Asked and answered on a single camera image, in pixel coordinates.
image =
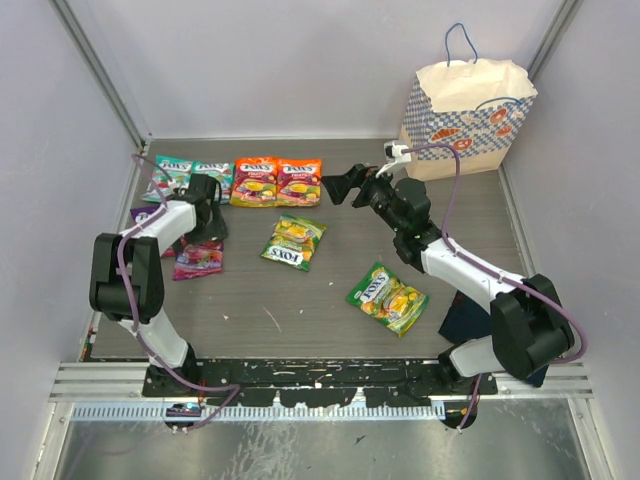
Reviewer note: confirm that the small purple snack packet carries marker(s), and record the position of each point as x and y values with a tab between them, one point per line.
197	261

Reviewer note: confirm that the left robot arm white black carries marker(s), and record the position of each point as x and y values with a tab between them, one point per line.
127	283

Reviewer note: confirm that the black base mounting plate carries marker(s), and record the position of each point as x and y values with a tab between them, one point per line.
326	382

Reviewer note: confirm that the orange candy bag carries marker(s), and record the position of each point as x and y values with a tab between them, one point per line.
299	182

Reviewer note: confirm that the orange snack packet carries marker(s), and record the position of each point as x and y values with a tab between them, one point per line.
255	182

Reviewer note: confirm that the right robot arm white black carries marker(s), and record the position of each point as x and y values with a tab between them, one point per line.
528	328

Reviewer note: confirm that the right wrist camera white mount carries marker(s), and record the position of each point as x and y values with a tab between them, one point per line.
397	157

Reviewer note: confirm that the teal Fox's candy bag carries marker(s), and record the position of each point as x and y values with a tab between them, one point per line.
222	172
171	173

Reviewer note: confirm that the checkered paper bakery bag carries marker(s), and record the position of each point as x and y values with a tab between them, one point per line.
476	107

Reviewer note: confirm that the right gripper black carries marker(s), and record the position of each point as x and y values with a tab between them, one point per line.
338	186

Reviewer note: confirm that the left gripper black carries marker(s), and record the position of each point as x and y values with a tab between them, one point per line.
214	229

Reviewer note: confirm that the purple Fox's berries candy bag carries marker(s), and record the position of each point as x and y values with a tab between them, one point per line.
140	214

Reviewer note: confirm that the yellow green Fox's candy bag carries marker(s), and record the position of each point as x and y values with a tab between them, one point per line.
383	296

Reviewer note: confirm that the dark blue cloth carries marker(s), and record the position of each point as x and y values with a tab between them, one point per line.
465	320

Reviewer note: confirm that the slotted cable duct rail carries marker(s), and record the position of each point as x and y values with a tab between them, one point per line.
171	411

